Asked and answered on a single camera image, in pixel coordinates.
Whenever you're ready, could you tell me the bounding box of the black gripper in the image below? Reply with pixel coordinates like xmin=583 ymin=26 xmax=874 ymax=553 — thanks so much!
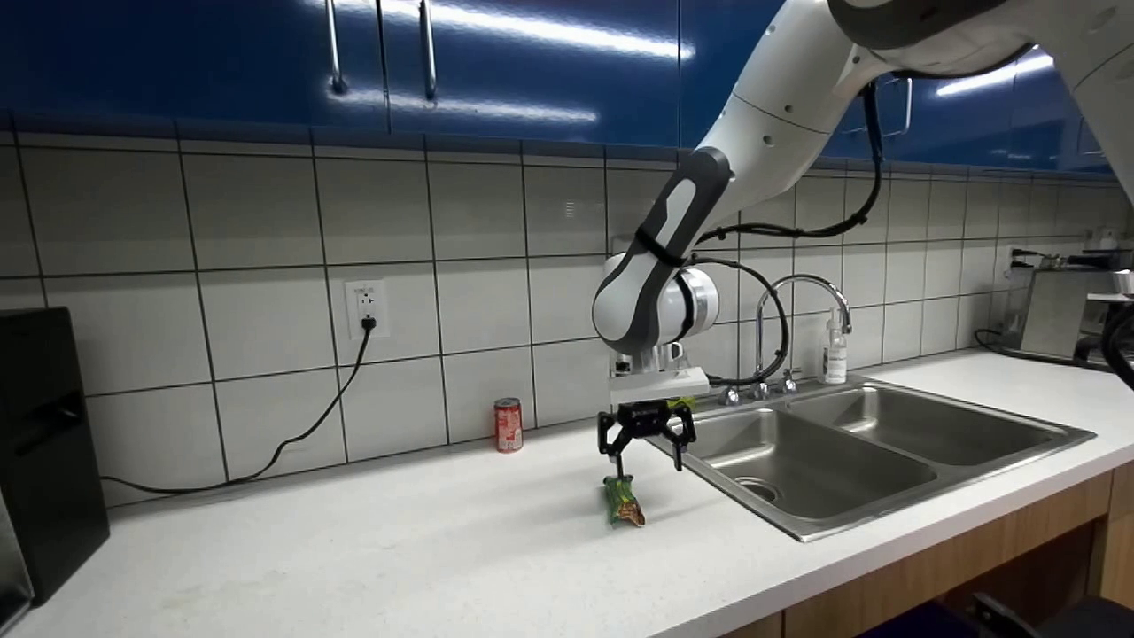
xmin=594 ymin=397 xmax=701 ymax=483

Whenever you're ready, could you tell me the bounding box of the stainless steel double sink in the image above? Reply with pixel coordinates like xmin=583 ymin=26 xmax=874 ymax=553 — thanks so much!
xmin=619 ymin=373 xmax=1098 ymax=544

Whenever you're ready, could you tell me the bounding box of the red soda can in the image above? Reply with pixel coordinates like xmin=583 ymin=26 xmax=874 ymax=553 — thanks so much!
xmin=490 ymin=393 xmax=527 ymax=456

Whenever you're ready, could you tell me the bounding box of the clear pump soap bottle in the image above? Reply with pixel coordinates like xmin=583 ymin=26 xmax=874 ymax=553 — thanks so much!
xmin=822 ymin=314 xmax=854 ymax=388

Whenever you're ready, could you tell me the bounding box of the chrome gooseneck faucet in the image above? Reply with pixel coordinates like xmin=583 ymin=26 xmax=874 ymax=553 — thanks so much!
xmin=747 ymin=268 xmax=857 ymax=399

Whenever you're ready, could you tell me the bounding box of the wooden base cabinet front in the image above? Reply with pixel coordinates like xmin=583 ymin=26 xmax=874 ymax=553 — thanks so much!
xmin=723 ymin=463 xmax=1134 ymax=638

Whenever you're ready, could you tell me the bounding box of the steel box appliance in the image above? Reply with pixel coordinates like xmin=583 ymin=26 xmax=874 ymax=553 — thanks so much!
xmin=1008 ymin=245 xmax=1113 ymax=366

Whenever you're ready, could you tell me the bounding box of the dark appliance with white cap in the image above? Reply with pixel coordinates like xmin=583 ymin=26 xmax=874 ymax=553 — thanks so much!
xmin=1080 ymin=264 xmax=1134 ymax=374

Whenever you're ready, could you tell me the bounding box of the black coffee maker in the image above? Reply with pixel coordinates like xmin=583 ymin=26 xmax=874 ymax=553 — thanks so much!
xmin=0 ymin=306 xmax=115 ymax=605

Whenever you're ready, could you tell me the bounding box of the white wall soap dispenser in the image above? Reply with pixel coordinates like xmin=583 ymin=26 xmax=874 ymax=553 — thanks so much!
xmin=605 ymin=236 xmax=652 ymax=268

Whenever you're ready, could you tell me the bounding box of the black appliance power cable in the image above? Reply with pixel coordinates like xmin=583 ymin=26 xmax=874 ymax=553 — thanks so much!
xmin=98 ymin=310 xmax=379 ymax=501

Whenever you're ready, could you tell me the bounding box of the white wall power outlet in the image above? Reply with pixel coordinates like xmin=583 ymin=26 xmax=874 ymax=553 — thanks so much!
xmin=343 ymin=277 xmax=394 ymax=341

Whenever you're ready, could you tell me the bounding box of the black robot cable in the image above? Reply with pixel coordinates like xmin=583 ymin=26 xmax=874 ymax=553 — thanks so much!
xmin=688 ymin=75 xmax=1134 ymax=393

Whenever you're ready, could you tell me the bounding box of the silver cabinet door handle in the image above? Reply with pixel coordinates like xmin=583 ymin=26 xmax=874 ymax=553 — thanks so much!
xmin=321 ymin=0 xmax=353 ymax=99
xmin=417 ymin=0 xmax=443 ymax=102
xmin=897 ymin=75 xmax=923 ymax=137

